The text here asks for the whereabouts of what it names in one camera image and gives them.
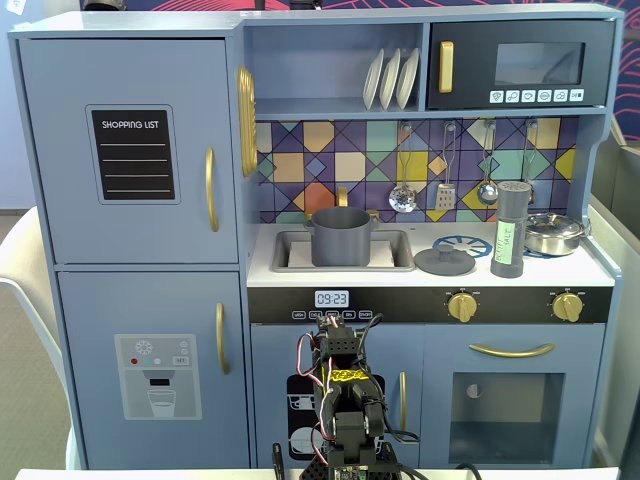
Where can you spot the steel ladle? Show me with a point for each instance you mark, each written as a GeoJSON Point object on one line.
{"type": "Point", "coordinates": [486, 192]}

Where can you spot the gray cabinet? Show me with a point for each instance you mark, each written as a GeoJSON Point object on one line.
{"type": "Point", "coordinates": [620, 200]}

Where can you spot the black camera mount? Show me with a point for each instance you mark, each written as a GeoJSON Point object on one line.
{"type": "Point", "coordinates": [305, 4]}

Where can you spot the digital clock display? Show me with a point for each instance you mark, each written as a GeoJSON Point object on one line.
{"type": "Point", "coordinates": [331, 299]}

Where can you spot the gold stove knob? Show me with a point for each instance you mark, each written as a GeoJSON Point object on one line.
{"type": "Point", "coordinates": [461, 306]}
{"type": "Point", "coordinates": [566, 306]}

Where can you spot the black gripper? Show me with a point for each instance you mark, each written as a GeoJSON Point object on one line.
{"type": "Point", "coordinates": [334, 325]}

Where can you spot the gray salt shaker green label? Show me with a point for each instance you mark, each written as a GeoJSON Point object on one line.
{"type": "Point", "coordinates": [511, 210]}

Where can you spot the white chair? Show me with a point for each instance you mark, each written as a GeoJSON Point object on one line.
{"type": "Point", "coordinates": [25, 250]}

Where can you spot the gray plastic pot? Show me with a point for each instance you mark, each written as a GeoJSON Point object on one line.
{"type": "Point", "coordinates": [340, 240]}

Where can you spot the black toy microwave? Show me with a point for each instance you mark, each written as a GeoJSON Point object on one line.
{"type": "Point", "coordinates": [470, 55]}

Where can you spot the gray ice dispenser sticker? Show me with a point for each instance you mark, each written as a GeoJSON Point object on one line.
{"type": "Point", "coordinates": [160, 380]}

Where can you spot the blue fridge door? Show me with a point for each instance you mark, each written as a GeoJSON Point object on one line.
{"type": "Point", "coordinates": [60, 200]}

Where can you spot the steel slotted skimmer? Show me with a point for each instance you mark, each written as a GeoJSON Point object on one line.
{"type": "Point", "coordinates": [402, 199]}

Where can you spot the blue toy kitchen unit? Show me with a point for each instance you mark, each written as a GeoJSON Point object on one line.
{"type": "Point", "coordinates": [150, 280]}

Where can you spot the steel pan with lid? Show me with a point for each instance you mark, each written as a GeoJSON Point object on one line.
{"type": "Point", "coordinates": [555, 232]}

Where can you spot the blue freezer door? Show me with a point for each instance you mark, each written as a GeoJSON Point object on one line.
{"type": "Point", "coordinates": [90, 300]}

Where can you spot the gray pot lid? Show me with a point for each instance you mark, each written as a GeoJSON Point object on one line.
{"type": "Point", "coordinates": [444, 262]}

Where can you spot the gray toy sink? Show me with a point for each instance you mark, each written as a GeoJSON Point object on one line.
{"type": "Point", "coordinates": [402, 250]}

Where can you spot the blue dishwasher door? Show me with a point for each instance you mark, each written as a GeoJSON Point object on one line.
{"type": "Point", "coordinates": [270, 350]}

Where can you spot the gold ribbed oval panel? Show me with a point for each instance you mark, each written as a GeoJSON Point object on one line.
{"type": "Point", "coordinates": [246, 120]}

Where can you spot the robot controller board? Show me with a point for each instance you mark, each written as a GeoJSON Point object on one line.
{"type": "Point", "coordinates": [349, 472]}

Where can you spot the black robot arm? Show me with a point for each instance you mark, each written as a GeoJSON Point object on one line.
{"type": "Point", "coordinates": [350, 400]}

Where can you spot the black shopping list board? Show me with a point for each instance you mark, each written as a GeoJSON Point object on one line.
{"type": "Point", "coordinates": [132, 155]}

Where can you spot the dark round object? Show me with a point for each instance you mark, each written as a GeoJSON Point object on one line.
{"type": "Point", "coordinates": [102, 4]}

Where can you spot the blue oven door with window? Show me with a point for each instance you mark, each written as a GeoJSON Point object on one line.
{"type": "Point", "coordinates": [440, 400]}

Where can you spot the black clamp post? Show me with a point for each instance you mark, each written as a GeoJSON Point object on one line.
{"type": "Point", "coordinates": [277, 460]}

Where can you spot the steel slotted spatula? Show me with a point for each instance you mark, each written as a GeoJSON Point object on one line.
{"type": "Point", "coordinates": [444, 197]}

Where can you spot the white toy plate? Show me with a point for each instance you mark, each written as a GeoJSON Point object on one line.
{"type": "Point", "coordinates": [389, 80]}
{"type": "Point", "coordinates": [407, 77]}
{"type": "Point", "coordinates": [372, 80]}

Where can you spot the steel serving spoon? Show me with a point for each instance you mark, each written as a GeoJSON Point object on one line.
{"type": "Point", "coordinates": [530, 165]}

